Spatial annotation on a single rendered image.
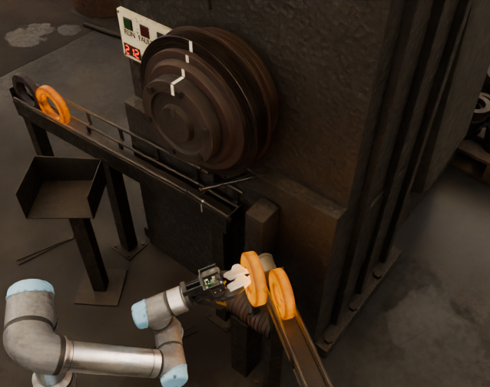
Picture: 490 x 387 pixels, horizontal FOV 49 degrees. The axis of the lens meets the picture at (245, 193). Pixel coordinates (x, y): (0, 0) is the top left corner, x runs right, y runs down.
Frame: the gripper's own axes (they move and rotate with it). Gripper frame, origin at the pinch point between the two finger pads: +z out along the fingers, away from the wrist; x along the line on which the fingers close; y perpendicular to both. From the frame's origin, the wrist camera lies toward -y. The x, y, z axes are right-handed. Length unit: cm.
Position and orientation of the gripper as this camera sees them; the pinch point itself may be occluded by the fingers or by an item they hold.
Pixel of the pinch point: (253, 274)
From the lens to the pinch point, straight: 154.7
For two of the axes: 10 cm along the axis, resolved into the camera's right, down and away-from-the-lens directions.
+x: -2.8, -6.9, 6.6
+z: 9.3, -3.7, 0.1
